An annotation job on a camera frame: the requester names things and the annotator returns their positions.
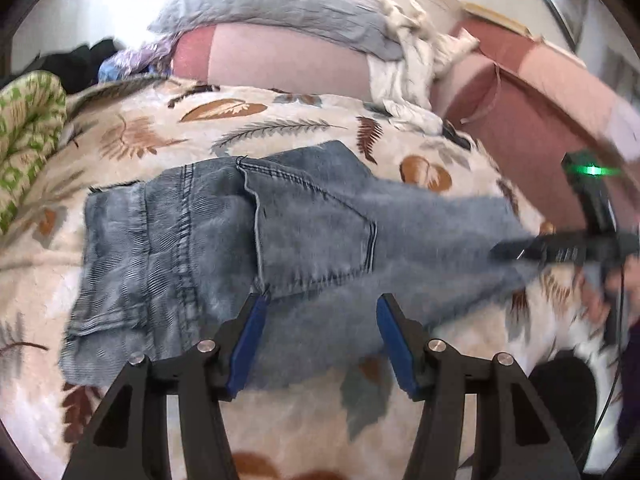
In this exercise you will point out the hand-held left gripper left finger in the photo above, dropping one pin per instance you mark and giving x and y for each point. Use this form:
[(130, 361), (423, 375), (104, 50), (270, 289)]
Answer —
[(247, 345)]

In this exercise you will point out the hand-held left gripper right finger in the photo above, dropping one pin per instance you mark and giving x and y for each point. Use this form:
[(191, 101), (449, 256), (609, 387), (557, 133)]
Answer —
[(395, 345)]

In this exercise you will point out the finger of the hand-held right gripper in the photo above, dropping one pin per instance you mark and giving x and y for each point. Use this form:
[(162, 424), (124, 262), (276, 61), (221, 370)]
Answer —
[(525, 250)]

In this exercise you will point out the grey-blue denim pants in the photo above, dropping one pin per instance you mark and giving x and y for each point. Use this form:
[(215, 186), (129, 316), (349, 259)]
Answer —
[(300, 240)]

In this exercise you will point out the person's right hand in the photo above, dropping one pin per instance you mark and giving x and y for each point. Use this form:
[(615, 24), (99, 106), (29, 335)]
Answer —
[(594, 305)]

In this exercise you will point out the small black object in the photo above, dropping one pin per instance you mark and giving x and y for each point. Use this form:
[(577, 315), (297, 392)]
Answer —
[(454, 134)]

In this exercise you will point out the black round object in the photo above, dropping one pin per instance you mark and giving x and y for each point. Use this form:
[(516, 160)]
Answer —
[(562, 400)]

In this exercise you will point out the white crumpled cloth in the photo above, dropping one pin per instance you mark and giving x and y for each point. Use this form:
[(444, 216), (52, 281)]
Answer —
[(405, 75)]

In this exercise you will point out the wooden board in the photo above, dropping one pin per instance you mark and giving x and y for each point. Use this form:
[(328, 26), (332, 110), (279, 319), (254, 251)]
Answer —
[(495, 17)]

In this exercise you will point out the cream leaf print blanket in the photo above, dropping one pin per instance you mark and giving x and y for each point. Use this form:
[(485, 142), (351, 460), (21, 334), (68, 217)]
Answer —
[(175, 125)]

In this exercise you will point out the green patterned cloth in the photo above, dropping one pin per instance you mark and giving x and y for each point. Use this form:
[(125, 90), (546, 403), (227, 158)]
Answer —
[(27, 125)]

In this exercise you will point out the black cloth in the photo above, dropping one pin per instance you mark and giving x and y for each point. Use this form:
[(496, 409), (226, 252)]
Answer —
[(75, 65)]

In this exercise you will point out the grey quilted pillow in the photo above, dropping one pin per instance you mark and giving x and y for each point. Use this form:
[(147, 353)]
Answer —
[(280, 0)]

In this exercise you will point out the dark metal frame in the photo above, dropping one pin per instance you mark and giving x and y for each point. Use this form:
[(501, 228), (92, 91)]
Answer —
[(555, 0)]

